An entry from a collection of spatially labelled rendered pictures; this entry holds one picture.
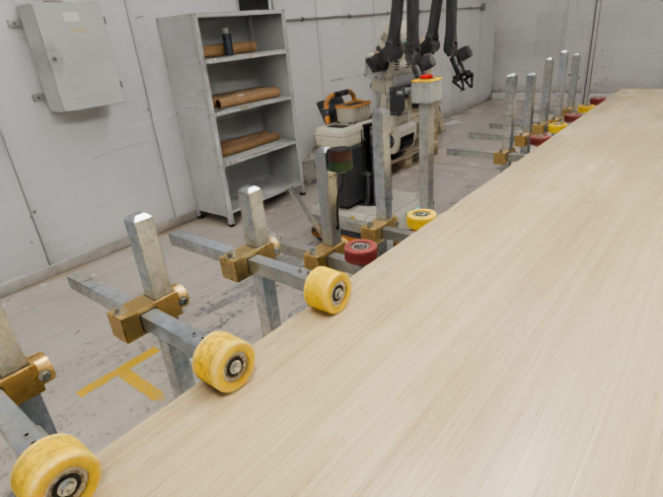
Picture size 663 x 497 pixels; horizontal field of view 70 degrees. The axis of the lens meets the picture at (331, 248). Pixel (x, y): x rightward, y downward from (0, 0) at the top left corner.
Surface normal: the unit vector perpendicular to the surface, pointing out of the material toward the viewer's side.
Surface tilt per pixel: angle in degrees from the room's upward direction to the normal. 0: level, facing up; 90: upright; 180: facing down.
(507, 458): 0
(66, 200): 90
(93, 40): 90
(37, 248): 90
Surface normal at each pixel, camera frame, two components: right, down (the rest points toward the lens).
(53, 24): 0.78, 0.21
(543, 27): -0.62, 0.37
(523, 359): -0.08, -0.90
